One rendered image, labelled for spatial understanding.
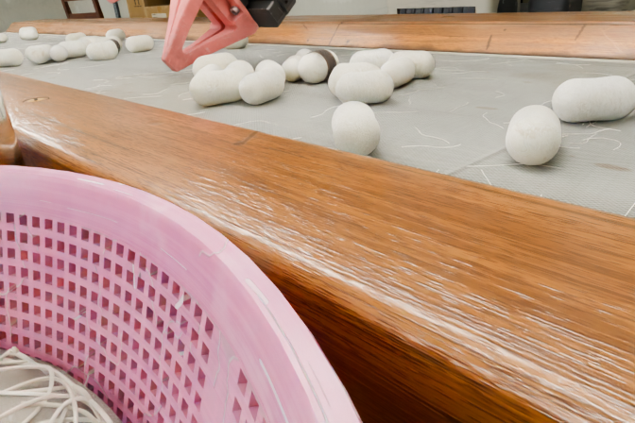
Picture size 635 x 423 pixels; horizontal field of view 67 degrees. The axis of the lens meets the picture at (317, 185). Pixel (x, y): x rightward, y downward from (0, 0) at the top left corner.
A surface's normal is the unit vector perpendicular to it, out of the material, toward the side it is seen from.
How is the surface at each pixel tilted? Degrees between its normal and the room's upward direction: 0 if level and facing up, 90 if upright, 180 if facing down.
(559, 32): 45
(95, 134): 0
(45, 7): 90
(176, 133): 0
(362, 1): 90
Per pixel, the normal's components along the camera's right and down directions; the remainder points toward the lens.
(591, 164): -0.07, -0.91
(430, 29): -0.54, -0.41
